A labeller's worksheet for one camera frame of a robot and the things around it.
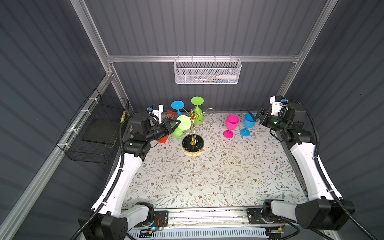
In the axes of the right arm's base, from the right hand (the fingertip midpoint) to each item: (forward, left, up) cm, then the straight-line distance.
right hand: (255, 113), depth 72 cm
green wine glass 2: (+15, +28, -5) cm, 32 cm away
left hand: (-6, +36, +2) cm, 37 cm away
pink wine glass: (+12, +6, -20) cm, 25 cm away
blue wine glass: (+12, +39, -4) cm, 41 cm away
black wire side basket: (-7, +80, -5) cm, 81 cm away
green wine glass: (-6, +34, 0) cm, 34 cm away
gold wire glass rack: (+3, +32, -32) cm, 45 cm away
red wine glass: (-5, +47, -14) cm, 50 cm away
